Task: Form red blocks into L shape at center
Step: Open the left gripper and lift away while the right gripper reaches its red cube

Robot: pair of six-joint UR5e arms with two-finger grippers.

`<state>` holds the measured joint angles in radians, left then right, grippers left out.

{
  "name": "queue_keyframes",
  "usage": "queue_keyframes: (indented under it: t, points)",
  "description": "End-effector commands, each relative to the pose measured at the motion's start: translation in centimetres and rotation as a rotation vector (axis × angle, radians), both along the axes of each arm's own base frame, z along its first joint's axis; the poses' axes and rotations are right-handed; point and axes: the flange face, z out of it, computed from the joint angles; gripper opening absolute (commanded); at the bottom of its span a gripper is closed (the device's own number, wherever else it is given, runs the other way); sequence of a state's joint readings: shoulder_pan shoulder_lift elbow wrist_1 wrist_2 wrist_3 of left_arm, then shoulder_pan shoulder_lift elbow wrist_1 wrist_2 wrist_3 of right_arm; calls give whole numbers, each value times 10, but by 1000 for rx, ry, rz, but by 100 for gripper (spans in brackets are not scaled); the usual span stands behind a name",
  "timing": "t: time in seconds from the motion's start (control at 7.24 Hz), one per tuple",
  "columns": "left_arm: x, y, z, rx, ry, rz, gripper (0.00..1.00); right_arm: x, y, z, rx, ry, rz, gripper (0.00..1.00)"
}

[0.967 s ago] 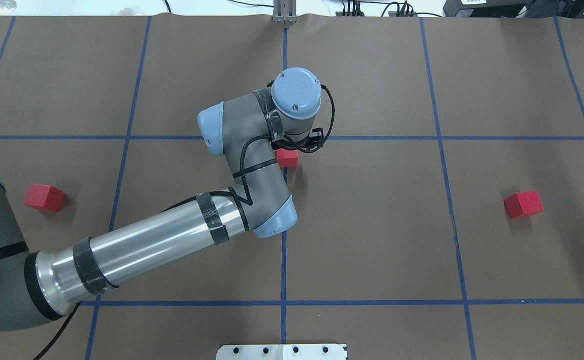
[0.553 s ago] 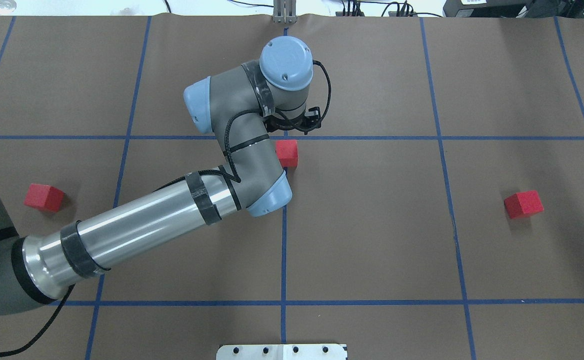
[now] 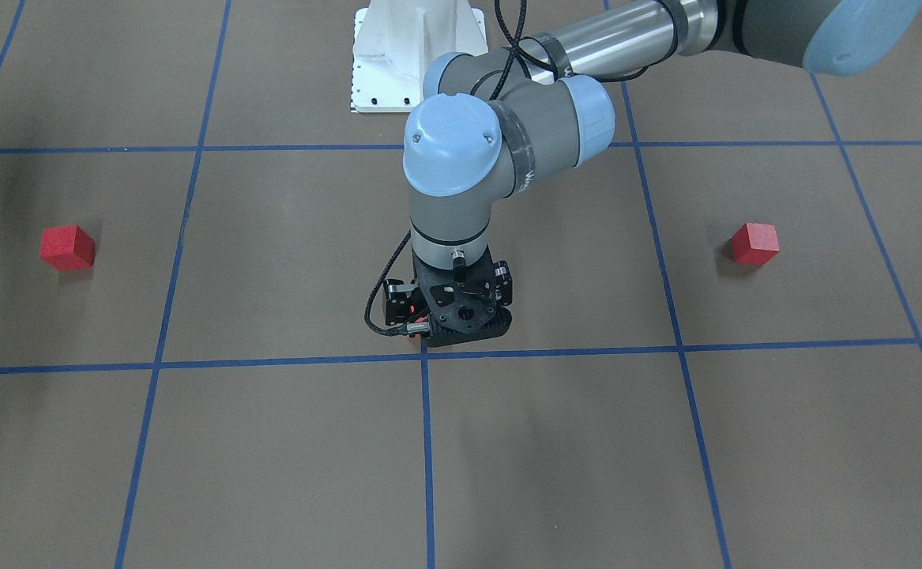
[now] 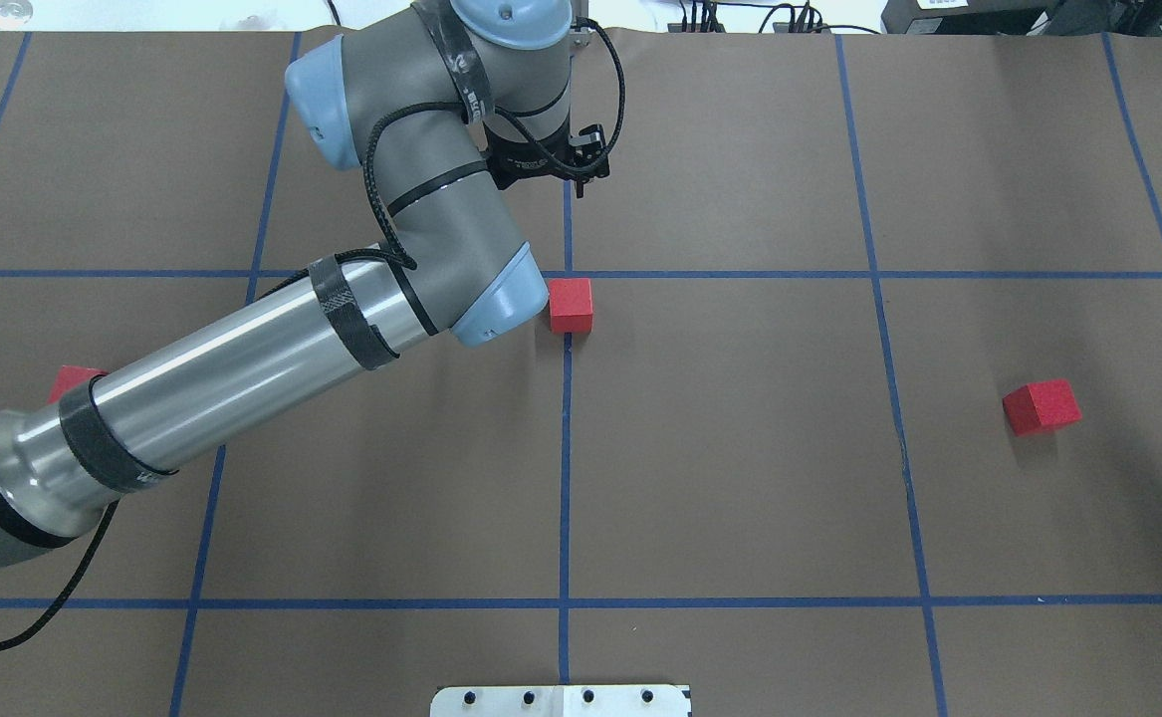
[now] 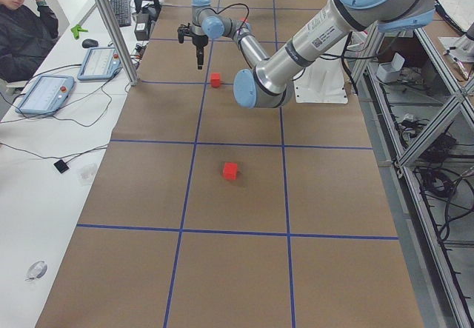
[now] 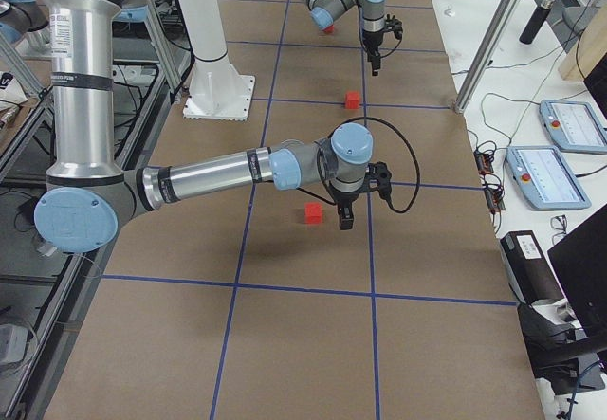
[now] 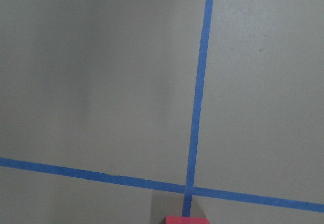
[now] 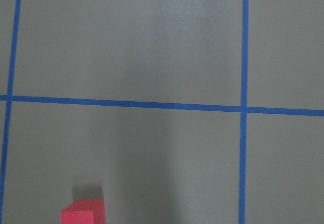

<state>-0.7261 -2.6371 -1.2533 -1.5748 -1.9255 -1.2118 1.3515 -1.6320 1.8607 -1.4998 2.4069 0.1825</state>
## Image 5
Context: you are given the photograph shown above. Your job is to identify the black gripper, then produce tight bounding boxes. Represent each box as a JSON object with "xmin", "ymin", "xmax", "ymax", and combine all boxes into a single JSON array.
[{"xmin": 190, "ymin": 24, "xmax": 207, "ymax": 70}]

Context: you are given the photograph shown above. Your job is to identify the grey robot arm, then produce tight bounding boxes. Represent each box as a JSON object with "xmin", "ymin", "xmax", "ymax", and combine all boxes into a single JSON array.
[
  {"xmin": 233, "ymin": 0, "xmax": 435, "ymax": 108},
  {"xmin": 183, "ymin": 0, "xmax": 270, "ymax": 70}
]

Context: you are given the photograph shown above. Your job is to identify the black keyboard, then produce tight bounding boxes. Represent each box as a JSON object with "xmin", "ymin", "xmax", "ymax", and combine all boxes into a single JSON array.
[{"xmin": 110, "ymin": 0, "xmax": 132, "ymax": 27}]

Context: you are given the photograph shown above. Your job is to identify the far blue teach pendant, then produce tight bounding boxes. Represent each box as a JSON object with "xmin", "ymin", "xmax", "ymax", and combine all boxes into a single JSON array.
[{"xmin": 77, "ymin": 47, "xmax": 121, "ymax": 81}]

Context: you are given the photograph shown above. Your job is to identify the blue teach pendant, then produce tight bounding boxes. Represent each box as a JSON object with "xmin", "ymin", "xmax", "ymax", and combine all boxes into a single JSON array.
[
  {"xmin": 77, "ymin": 47, "xmax": 121, "ymax": 81},
  {"xmin": 15, "ymin": 75, "xmax": 76, "ymax": 116}
]

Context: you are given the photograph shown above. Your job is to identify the black computer mouse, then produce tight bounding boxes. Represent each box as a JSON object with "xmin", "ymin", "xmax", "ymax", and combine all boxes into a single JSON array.
[{"xmin": 81, "ymin": 39, "xmax": 99, "ymax": 49}]

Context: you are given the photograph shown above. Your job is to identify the green plastic tool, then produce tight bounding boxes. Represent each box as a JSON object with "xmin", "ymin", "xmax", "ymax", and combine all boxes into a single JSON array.
[{"xmin": 70, "ymin": 24, "xmax": 88, "ymax": 40}]

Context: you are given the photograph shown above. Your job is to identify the near blue teach pendant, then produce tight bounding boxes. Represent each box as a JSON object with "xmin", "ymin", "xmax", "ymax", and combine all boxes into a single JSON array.
[{"xmin": 15, "ymin": 75, "xmax": 76, "ymax": 116}]

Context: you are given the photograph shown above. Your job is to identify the seated person black jacket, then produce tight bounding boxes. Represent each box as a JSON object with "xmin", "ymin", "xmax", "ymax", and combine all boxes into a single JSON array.
[{"xmin": 1, "ymin": 0, "xmax": 59, "ymax": 83}]

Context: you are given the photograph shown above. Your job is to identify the small black square device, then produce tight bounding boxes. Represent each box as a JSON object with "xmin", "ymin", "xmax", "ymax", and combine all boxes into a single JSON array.
[{"xmin": 53, "ymin": 159, "xmax": 70, "ymax": 174}]

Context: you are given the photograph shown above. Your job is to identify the white open box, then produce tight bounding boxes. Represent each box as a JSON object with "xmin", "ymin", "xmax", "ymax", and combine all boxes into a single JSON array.
[{"xmin": 376, "ymin": 53, "xmax": 405, "ymax": 83}]

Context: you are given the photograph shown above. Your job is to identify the clear tape roll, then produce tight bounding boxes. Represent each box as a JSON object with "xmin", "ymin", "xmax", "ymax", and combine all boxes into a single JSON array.
[{"xmin": 25, "ymin": 261, "xmax": 48, "ymax": 281}]

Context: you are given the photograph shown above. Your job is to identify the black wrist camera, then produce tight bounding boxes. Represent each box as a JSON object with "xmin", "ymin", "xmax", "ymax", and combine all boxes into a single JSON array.
[{"xmin": 177, "ymin": 24, "xmax": 193, "ymax": 44}]

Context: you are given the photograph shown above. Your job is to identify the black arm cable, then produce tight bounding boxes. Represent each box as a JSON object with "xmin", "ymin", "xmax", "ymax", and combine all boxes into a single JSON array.
[{"xmin": 210, "ymin": 3, "xmax": 250, "ymax": 33}]

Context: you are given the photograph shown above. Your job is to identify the aluminium frame post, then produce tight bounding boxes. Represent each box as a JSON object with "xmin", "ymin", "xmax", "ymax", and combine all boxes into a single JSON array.
[{"xmin": 94, "ymin": 0, "xmax": 138, "ymax": 86}]

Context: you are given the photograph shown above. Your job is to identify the pendant black cable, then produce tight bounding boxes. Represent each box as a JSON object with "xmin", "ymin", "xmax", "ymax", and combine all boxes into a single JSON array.
[{"xmin": 0, "ymin": 63, "xmax": 129, "ymax": 161}]

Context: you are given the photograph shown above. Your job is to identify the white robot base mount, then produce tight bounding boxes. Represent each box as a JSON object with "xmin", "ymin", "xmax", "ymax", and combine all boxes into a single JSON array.
[{"xmin": 294, "ymin": 58, "xmax": 348, "ymax": 104}]

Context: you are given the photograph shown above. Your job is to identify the aluminium frame rack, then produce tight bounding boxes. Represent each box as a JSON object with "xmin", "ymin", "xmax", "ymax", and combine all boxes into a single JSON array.
[{"xmin": 351, "ymin": 20, "xmax": 473, "ymax": 327}]

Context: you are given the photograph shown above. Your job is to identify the black cable bundle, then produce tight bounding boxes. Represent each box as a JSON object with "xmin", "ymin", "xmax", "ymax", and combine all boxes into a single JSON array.
[{"xmin": 410, "ymin": 157, "xmax": 474, "ymax": 247}]

